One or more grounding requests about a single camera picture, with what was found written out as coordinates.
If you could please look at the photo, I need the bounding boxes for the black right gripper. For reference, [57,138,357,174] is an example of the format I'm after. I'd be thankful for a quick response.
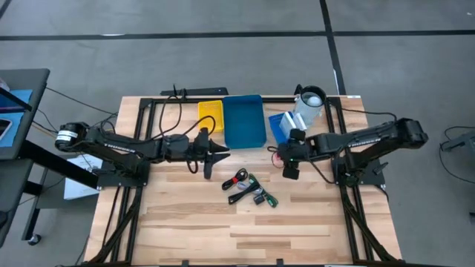
[278,128,311,181]

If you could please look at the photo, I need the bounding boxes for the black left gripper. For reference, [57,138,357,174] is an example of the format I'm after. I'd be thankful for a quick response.
[187,127,232,181]

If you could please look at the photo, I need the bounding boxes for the white cardboard product box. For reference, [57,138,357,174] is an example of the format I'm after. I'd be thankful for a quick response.
[278,111,298,139]
[292,112,308,131]

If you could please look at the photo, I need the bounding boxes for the black cable with red strap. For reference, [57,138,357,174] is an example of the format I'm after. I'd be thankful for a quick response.
[221,168,249,191]

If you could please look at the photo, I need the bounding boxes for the thick black cable bundle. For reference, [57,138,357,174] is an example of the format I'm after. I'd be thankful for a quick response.
[227,182,261,205]

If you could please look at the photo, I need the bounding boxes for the green black braided cable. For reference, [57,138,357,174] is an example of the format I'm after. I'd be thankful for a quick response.
[247,173,279,208]

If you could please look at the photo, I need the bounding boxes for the teal plastic bin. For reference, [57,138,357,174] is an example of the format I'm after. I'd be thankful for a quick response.
[222,94,267,150]

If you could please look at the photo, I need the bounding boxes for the blue plastic basket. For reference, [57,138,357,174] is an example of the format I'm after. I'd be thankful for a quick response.
[267,112,298,146]

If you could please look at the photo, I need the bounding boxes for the tall translucent cylinder container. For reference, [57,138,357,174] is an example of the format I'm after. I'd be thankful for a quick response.
[292,85,328,128]

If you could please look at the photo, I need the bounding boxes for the yellow plastic basket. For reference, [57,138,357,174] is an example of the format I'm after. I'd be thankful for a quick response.
[197,99,225,134]

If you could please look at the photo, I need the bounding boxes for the black flat bar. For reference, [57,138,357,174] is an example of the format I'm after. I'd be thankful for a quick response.
[160,87,229,96]

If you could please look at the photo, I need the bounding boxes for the white paper sheets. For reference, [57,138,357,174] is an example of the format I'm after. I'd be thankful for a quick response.
[63,154,104,201]

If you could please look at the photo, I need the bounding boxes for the blue flat sheet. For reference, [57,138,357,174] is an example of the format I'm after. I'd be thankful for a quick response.
[0,88,33,148]

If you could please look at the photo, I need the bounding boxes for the black rolling desk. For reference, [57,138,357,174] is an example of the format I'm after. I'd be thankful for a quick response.
[0,68,101,248]

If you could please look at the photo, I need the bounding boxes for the black aluminium table frame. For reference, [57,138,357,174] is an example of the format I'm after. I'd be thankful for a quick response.
[85,96,402,267]

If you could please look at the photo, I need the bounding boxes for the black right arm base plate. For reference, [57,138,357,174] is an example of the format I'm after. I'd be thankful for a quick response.
[332,157,387,186]

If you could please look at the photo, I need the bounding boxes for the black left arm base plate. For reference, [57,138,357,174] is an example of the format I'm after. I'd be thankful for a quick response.
[96,162,150,188]

